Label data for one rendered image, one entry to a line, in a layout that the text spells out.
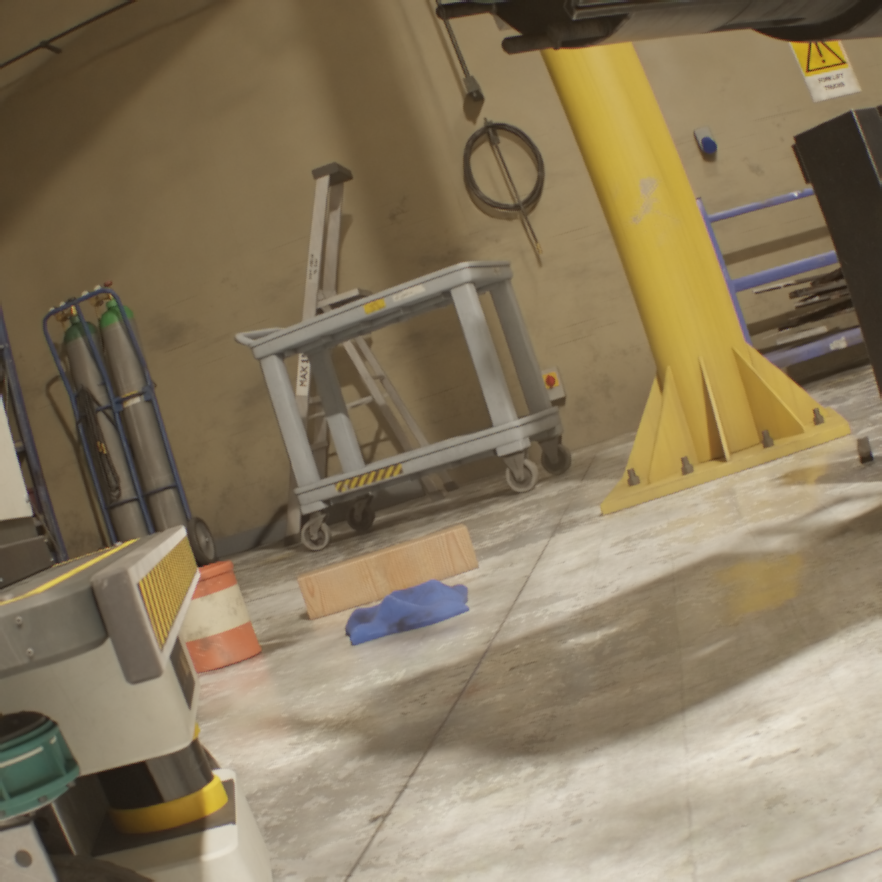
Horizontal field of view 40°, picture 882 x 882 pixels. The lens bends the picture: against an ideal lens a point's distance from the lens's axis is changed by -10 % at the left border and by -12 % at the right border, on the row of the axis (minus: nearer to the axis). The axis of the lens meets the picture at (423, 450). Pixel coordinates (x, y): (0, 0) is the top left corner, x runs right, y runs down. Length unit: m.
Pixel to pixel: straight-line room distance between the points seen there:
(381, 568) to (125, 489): 4.07
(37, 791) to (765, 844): 0.48
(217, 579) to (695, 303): 1.48
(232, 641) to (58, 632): 2.16
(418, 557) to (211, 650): 0.61
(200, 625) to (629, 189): 1.63
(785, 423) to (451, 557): 0.97
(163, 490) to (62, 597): 6.37
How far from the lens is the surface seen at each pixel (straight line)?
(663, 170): 3.52
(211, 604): 2.68
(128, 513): 7.00
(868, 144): 2.11
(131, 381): 6.95
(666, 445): 3.45
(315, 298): 6.37
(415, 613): 2.43
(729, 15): 1.07
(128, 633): 0.56
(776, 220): 7.00
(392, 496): 7.06
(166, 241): 7.42
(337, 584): 3.05
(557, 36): 1.00
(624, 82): 3.56
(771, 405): 3.44
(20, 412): 7.70
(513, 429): 4.92
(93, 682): 0.76
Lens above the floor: 0.34
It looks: 1 degrees down
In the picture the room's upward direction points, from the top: 18 degrees counter-clockwise
